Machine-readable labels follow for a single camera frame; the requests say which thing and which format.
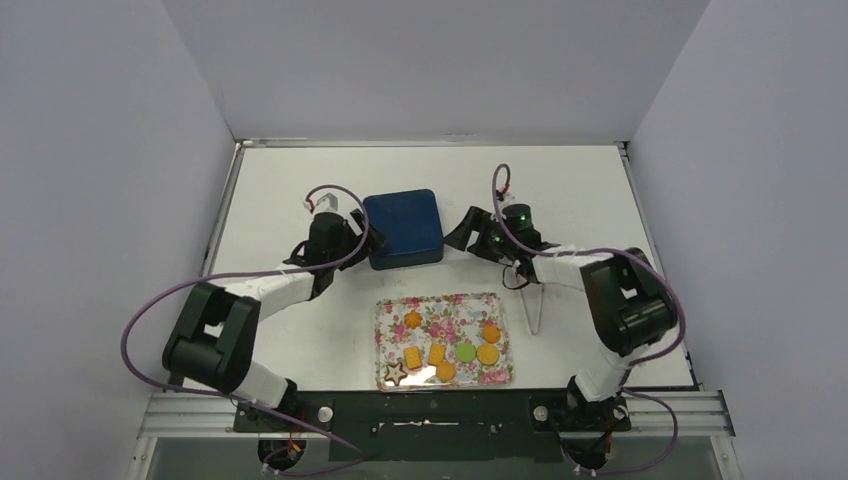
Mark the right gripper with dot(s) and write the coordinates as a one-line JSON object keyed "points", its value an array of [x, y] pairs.
{"points": [[479, 234]]}

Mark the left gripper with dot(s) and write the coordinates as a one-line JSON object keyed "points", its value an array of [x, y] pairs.
{"points": [[375, 240]]}

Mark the dark blue square box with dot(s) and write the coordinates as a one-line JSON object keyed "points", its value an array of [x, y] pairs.
{"points": [[395, 260]]}

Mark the dark blue box lid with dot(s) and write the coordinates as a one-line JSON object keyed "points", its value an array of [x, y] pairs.
{"points": [[409, 219]]}

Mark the pink cat paw tongs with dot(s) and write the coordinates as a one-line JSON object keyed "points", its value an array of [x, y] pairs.
{"points": [[532, 299]]}

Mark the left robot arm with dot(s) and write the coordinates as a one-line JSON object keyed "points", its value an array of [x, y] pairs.
{"points": [[213, 340]]}

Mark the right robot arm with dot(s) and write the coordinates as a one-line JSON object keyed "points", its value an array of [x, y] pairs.
{"points": [[631, 307]]}

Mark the orange flower cookie middle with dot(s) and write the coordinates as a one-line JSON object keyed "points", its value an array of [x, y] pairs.
{"points": [[413, 320]]}

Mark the square cracker left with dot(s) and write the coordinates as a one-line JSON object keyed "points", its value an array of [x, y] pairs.
{"points": [[412, 358]]}

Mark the square cracker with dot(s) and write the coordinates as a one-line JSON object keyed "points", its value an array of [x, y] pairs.
{"points": [[437, 354], [412, 358]]}

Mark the floral rectangular tray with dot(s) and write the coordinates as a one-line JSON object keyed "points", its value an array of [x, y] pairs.
{"points": [[447, 319]]}

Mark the square cracker right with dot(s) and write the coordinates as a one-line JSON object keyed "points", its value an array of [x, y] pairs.
{"points": [[437, 354]]}

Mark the green round cookie lower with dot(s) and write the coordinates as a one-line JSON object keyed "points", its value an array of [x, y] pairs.
{"points": [[465, 352]]}

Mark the star chocolate cookie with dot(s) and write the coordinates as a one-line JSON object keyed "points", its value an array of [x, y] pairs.
{"points": [[395, 374]]}

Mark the yellow waffle round cookie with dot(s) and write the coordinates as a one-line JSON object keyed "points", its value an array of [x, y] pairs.
{"points": [[488, 354]]}

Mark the orange round cookie bottom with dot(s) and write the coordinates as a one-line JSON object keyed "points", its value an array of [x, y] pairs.
{"points": [[445, 371]]}

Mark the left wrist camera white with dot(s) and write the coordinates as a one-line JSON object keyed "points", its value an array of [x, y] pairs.
{"points": [[326, 203]]}

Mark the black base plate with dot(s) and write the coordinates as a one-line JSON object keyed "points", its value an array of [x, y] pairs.
{"points": [[462, 425]]}

